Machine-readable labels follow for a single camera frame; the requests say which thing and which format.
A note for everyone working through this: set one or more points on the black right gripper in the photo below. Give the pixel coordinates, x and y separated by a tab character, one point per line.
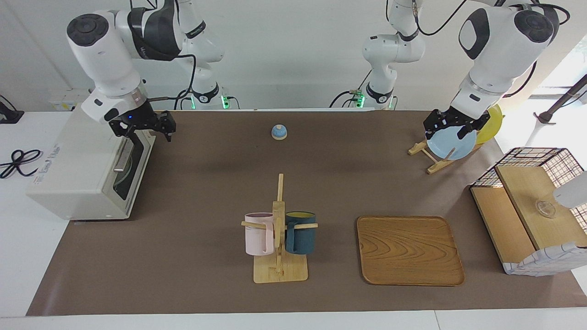
142	119

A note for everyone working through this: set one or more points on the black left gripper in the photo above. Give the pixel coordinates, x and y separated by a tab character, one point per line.
450	120

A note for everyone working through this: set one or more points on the white toaster oven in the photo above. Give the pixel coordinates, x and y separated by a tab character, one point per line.
78	160

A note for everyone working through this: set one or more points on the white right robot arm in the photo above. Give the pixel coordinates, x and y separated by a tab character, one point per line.
105	55

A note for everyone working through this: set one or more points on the light blue plate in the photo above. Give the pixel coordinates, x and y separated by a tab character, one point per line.
447	146

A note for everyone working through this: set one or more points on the wooden plate rack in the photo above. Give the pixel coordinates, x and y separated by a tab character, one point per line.
435	166

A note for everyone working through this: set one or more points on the yellow plate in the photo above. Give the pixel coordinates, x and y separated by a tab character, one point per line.
490	123

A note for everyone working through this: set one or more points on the white power strip box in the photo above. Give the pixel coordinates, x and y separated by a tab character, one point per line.
69	98

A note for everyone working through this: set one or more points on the black stand pole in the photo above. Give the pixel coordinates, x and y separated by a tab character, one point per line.
562	101

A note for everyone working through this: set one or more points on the wooden serving tray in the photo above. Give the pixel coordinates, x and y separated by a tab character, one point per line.
408	252

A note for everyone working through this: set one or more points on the small clear glass dish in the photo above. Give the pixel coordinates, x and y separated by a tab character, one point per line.
545	208

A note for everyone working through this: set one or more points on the small blue call bell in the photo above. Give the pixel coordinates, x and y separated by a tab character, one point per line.
279	133

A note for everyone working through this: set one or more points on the brown table mat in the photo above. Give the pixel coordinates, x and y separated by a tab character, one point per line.
206	256

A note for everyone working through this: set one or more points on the white rounded device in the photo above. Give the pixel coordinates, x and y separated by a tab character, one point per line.
573	192

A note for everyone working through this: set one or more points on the pink mug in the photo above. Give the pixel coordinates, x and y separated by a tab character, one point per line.
257	236

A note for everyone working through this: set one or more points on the dark teal mug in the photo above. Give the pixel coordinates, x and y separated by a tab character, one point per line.
302	238

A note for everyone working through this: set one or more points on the wooden mug rack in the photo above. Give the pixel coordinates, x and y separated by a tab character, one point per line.
279	272

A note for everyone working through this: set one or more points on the black clamp mount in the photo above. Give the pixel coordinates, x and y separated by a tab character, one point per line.
9	115

